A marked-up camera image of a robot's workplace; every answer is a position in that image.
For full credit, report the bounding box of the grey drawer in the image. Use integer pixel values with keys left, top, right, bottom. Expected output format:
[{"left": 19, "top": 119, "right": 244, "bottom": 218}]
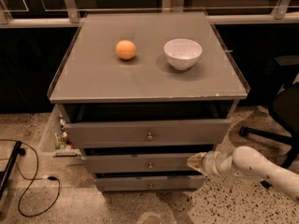
[
  {"left": 94, "top": 171, "right": 205, "bottom": 192},
  {"left": 82, "top": 145, "right": 213, "bottom": 174},
  {"left": 58, "top": 105, "right": 231, "bottom": 148}
]

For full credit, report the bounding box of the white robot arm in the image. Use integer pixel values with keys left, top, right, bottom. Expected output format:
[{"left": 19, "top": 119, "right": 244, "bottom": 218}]
[{"left": 187, "top": 146, "right": 299, "bottom": 203}]

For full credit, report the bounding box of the grey bottom drawer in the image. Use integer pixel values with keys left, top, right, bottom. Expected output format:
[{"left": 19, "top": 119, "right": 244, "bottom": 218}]
[{"left": 94, "top": 171, "right": 205, "bottom": 192}]

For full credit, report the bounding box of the grey top drawer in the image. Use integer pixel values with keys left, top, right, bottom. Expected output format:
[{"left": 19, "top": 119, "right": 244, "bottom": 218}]
[{"left": 58, "top": 105, "right": 231, "bottom": 148}]

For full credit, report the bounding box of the grey drawer cabinet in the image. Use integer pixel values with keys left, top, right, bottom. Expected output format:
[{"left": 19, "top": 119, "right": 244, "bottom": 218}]
[{"left": 46, "top": 11, "right": 251, "bottom": 191}]

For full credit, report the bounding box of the black office chair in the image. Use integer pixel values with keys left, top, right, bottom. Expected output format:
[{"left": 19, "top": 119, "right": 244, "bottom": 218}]
[{"left": 238, "top": 55, "right": 299, "bottom": 190}]

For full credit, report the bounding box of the white bowl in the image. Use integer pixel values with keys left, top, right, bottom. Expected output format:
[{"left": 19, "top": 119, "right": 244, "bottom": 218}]
[{"left": 164, "top": 38, "right": 203, "bottom": 71}]

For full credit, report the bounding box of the orange fruit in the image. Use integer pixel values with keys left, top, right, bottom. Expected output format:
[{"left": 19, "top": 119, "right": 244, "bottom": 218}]
[{"left": 116, "top": 40, "right": 136, "bottom": 61}]

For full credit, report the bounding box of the clear plastic storage bin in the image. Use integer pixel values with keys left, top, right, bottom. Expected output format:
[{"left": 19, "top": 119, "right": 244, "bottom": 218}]
[{"left": 38, "top": 106, "right": 80, "bottom": 158}]

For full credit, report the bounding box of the black flat device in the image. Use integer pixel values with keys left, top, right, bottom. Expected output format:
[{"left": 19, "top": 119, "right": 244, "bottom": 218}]
[{"left": 0, "top": 141, "right": 21, "bottom": 199}]

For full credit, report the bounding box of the black cable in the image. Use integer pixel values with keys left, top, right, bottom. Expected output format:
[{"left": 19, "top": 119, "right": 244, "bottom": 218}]
[{"left": 0, "top": 139, "right": 62, "bottom": 218}]

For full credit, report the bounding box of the metal window rail frame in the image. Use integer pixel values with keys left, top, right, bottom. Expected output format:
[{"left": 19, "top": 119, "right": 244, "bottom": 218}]
[{"left": 0, "top": 0, "right": 299, "bottom": 27}]

